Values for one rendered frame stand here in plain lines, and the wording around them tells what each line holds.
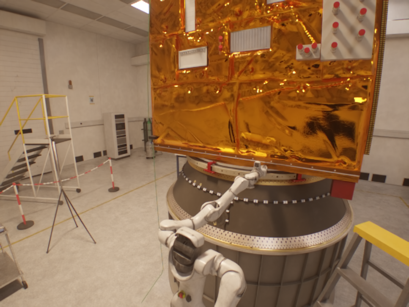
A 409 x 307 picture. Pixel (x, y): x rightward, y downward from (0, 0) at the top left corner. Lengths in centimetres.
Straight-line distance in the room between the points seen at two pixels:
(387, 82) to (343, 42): 581
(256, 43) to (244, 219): 139
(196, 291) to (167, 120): 153
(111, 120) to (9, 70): 357
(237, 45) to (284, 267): 183
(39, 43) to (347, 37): 840
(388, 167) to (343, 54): 624
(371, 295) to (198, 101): 183
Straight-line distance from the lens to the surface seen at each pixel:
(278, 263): 186
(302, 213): 183
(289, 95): 155
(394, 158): 753
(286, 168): 165
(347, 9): 161
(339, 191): 172
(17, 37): 860
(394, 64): 741
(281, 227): 175
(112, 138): 885
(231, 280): 90
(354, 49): 155
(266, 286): 199
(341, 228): 216
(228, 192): 126
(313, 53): 155
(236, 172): 168
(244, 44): 173
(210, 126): 177
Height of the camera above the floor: 225
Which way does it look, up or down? 14 degrees down
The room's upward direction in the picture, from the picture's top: straight up
